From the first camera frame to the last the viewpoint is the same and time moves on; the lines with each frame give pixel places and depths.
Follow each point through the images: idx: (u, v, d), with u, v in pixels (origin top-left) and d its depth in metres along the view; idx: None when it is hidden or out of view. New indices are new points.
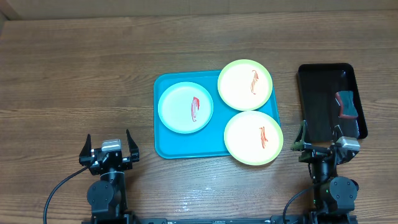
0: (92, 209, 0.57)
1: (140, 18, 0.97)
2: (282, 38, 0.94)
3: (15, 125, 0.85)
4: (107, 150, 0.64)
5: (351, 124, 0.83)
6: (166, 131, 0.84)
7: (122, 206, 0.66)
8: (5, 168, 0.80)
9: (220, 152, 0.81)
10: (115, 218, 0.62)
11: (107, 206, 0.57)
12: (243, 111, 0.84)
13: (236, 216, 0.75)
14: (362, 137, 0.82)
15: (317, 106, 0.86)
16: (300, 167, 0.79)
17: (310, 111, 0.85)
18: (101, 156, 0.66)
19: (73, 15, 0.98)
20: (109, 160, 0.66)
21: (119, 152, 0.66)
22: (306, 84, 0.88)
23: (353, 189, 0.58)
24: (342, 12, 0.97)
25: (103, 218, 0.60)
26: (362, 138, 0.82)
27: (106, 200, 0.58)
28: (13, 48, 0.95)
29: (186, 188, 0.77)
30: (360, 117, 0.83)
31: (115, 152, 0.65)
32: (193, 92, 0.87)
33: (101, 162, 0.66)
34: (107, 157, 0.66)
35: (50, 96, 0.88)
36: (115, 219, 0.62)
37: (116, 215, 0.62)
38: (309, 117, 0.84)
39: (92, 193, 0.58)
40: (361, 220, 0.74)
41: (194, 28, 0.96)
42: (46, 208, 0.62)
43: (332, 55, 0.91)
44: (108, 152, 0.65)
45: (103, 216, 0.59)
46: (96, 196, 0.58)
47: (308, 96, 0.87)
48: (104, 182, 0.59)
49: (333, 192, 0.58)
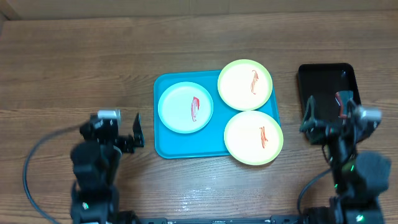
0: (74, 166, 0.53)
1: (140, 18, 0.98)
2: (282, 38, 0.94)
3: (15, 124, 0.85)
4: (103, 116, 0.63)
5: None
6: (166, 131, 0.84)
7: (112, 180, 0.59)
8: (5, 168, 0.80)
9: (220, 152, 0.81)
10: (102, 188, 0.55)
11: (92, 166, 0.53)
12: (243, 111, 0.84)
13: (236, 216, 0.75)
14: None
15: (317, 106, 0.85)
16: (300, 167, 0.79)
17: None
18: (94, 121, 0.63)
19: (74, 15, 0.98)
20: (104, 128, 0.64)
21: (114, 120, 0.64)
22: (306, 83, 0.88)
23: (385, 166, 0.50)
24: (342, 12, 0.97)
25: (87, 183, 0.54)
26: None
27: (92, 158, 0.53)
28: (13, 48, 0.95)
29: (186, 188, 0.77)
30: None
31: (111, 119, 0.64)
32: (193, 92, 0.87)
33: (94, 126, 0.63)
34: (101, 122, 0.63)
35: (50, 96, 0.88)
36: (101, 188, 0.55)
37: (103, 182, 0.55)
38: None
39: (78, 153, 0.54)
40: None
41: (194, 28, 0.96)
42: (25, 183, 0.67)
43: (331, 55, 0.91)
44: (104, 118, 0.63)
45: (86, 179, 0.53)
46: (81, 156, 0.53)
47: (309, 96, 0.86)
48: (92, 142, 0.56)
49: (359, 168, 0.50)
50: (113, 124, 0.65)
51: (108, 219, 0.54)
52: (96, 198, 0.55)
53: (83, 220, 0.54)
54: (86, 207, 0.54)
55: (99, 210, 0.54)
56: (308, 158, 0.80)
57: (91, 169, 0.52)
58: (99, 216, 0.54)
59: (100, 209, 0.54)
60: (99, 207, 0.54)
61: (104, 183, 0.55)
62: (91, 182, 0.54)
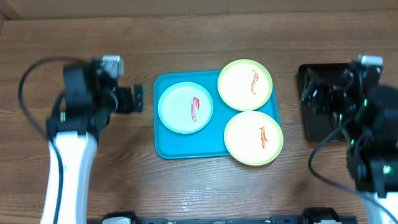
0: (63, 70, 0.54)
1: (140, 18, 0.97)
2: (282, 38, 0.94)
3: (14, 125, 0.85)
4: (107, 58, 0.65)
5: None
6: (166, 131, 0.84)
7: (98, 104, 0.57)
8: (5, 168, 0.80)
9: (220, 152, 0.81)
10: (86, 101, 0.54)
11: (81, 69, 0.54)
12: (243, 111, 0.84)
13: (236, 217, 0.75)
14: None
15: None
16: (300, 167, 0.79)
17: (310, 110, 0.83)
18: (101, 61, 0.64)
19: (73, 15, 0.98)
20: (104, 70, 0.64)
21: (115, 63, 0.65)
22: None
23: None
24: (342, 12, 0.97)
25: (74, 101, 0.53)
26: None
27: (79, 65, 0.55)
28: (13, 48, 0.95)
29: (186, 188, 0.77)
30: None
31: (113, 61, 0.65)
32: (193, 92, 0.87)
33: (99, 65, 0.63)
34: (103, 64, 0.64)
35: (50, 96, 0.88)
36: (86, 104, 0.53)
37: (86, 99, 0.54)
38: (311, 116, 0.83)
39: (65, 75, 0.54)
40: (360, 220, 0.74)
41: (194, 28, 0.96)
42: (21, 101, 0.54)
43: (332, 55, 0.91)
44: (106, 61, 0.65)
45: (73, 83, 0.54)
46: (68, 79, 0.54)
47: None
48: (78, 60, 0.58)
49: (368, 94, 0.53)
50: (113, 69, 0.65)
51: (87, 131, 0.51)
52: (76, 109, 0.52)
53: (60, 131, 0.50)
54: (64, 118, 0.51)
55: (78, 122, 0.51)
56: (308, 158, 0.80)
57: (79, 73, 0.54)
58: (77, 128, 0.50)
59: (79, 121, 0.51)
60: (78, 118, 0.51)
61: (87, 94, 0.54)
62: (76, 86, 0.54)
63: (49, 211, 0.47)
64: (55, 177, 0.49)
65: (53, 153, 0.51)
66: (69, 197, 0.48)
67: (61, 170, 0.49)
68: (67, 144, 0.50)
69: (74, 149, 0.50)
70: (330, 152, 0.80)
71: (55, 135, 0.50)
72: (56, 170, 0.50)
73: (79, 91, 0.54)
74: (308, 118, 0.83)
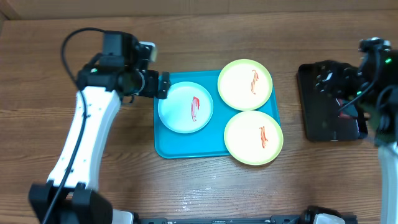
0: (105, 33, 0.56)
1: (140, 18, 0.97)
2: (282, 38, 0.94)
3: (14, 124, 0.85)
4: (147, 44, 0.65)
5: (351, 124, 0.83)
6: (166, 131, 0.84)
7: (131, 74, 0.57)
8: (5, 168, 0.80)
9: (220, 152, 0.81)
10: (119, 65, 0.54)
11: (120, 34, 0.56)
12: (243, 111, 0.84)
13: (236, 216, 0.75)
14: (362, 137, 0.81)
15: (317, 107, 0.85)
16: (300, 167, 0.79)
17: (310, 110, 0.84)
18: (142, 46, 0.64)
19: (73, 15, 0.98)
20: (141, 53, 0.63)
21: (150, 47, 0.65)
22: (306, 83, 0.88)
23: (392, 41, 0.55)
24: (342, 12, 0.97)
25: (108, 60, 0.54)
26: (362, 138, 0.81)
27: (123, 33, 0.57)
28: (13, 48, 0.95)
29: (186, 188, 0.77)
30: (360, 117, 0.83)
31: (148, 45, 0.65)
32: (193, 92, 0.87)
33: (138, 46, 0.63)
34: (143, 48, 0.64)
35: (50, 96, 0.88)
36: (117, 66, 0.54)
37: (120, 62, 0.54)
38: (310, 116, 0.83)
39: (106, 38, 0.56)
40: (361, 220, 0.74)
41: (194, 28, 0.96)
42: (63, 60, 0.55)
43: (331, 55, 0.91)
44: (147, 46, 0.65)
45: (112, 46, 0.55)
46: (107, 41, 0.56)
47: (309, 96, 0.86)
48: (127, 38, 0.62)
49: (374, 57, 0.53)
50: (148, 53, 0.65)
51: (114, 88, 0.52)
52: (109, 68, 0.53)
53: (90, 83, 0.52)
54: (96, 71, 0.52)
55: (107, 76, 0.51)
56: (308, 158, 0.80)
57: (118, 37, 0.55)
58: (106, 83, 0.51)
59: (107, 76, 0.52)
60: (109, 74, 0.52)
61: (122, 58, 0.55)
62: (113, 50, 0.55)
63: (69, 150, 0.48)
64: (78, 123, 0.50)
65: (79, 101, 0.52)
66: (89, 140, 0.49)
67: (85, 116, 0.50)
68: (95, 94, 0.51)
69: (101, 101, 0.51)
70: (330, 152, 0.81)
71: (84, 88, 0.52)
72: (79, 116, 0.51)
73: (115, 54, 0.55)
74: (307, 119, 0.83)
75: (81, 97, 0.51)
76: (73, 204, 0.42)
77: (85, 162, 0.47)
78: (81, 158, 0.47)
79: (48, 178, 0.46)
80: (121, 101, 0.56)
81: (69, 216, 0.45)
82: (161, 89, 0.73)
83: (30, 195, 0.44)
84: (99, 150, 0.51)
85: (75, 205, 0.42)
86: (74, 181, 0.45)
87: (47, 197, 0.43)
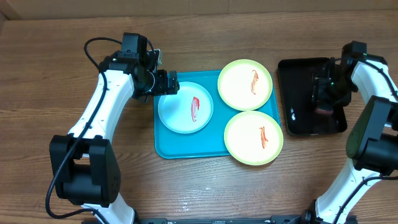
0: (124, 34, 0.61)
1: (140, 18, 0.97)
2: (282, 38, 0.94)
3: (13, 125, 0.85)
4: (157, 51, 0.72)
5: (333, 118, 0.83)
6: (166, 131, 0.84)
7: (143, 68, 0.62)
8: (5, 168, 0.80)
9: (220, 152, 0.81)
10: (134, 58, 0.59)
11: (137, 37, 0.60)
12: (243, 111, 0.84)
13: (236, 216, 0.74)
14: (342, 130, 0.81)
15: (303, 106, 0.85)
16: (300, 167, 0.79)
17: (303, 109, 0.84)
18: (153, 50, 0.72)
19: (74, 15, 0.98)
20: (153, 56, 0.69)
21: (158, 51, 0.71)
22: (300, 81, 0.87)
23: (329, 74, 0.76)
24: (342, 12, 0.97)
25: (126, 55, 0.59)
26: (342, 130, 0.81)
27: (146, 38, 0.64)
28: (13, 48, 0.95)
29: (186, 188, 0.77)
30: (341, 112, 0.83)
31: (155, 51, 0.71)
32: (193, 93, 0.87)
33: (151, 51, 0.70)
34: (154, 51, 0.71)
35: (50, 96, 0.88)
36: (133, 58, 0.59)
37: (135, 56, 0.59)
38: (305, 116, 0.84)
39: (126, 39, 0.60)
40: (361, 220, 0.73)
41: (194, 28, 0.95)
42: (89, 57, 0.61)
43: (331, 55, 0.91)
44: (155, 51, 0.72)
45: (128, 44, 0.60)
46: (126, 42, 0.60)
47: (301, 93, 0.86)
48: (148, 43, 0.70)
49: (354, 72, 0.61)
50: (158, 56, 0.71)
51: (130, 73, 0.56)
52: (126, 59, 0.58)
53: (110, 68, 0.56)
54: (116, 60, 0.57)
55: (125, 64, 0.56)
56: (308, 158, 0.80)
57: (135, 38, 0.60)
58: (123, 69, 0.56)
59: (126, 64, 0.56)
60: (127, 63, 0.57)
61: (138, 54, 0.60)
62: (130, 47, 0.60)
63: (88, 112, 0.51)
64: (97, 94, 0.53)
65: (99, 81, 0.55)
66: (108, 107, 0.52)
67: (106, 89, 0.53)
68: (115, 74, 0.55)
69: (117, 79, 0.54)
70: (329, 152, 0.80)
71: (104, 70, 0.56)
72: (99, 88, 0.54)
73: (132, 50, 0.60)
74: (291, 117, 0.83)
75: (102, 74, 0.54)
76: (91, 154, 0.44)
77: (102, 122, 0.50)
78: (99, 119, 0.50)
79: (68, 133, 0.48)
80: (133, 90, 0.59)
81: (83, 174, 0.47)
82: (171, 85, 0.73)
83: (50, 144, 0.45)
84: (112, 125, 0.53)
85: (92, 155, 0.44)
86: (92, 135, 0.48)
87: (66, 147, 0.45)
